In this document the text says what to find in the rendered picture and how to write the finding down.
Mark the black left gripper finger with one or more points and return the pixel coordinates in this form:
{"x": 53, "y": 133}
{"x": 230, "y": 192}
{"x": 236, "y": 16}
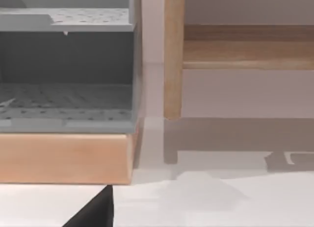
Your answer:
{"x": 99, "y": 209}

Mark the pale wooden drawer front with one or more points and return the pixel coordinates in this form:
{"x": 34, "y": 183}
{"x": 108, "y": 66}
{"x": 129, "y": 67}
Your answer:
{"x": 63, "y": 158}

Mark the grey pierced drawer inside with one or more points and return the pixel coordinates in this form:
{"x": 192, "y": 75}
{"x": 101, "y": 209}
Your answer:
{"x": 66, "y": 89}

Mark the open wooden shelf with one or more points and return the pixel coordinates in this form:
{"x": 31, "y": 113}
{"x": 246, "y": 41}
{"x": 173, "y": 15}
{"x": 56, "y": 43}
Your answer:
{"x": 174, "y": 65}

